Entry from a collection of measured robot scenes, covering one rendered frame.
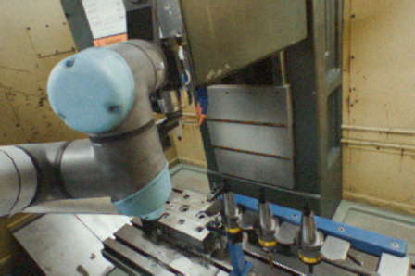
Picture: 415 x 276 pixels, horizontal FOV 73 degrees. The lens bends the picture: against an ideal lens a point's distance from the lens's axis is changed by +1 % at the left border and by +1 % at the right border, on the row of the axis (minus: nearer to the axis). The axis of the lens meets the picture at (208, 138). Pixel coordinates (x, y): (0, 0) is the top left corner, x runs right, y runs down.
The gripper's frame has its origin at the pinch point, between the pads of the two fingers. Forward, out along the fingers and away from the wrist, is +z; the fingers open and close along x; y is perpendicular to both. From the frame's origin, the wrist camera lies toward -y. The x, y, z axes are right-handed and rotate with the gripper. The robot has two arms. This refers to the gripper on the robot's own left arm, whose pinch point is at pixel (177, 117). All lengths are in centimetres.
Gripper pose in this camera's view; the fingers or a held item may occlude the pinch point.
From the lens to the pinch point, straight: 102.8
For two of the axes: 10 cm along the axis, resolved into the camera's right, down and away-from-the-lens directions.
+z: 6.0, -4.2, 6.8
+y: 1.8, 9.0, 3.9
